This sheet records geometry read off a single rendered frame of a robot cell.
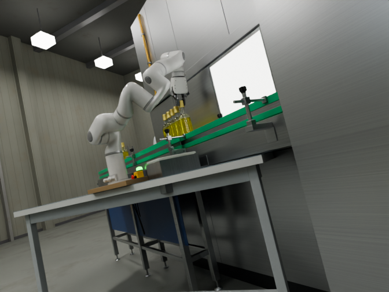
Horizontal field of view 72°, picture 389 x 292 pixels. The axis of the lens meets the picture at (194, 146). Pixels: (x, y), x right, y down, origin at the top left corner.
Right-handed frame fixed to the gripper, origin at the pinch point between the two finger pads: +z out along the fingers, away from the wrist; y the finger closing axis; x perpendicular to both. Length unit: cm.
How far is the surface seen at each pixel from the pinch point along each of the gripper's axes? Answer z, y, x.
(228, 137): 19, 6, 49
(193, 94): -5.0, -11.9, -2.9
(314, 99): 5, 23, 102
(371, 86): 3, 23, 115
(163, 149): 27.5, 13.7, -2.3
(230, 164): 28, 17, 61
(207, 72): -15.8, -11.7, 13.9
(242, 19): -38, -15, 41
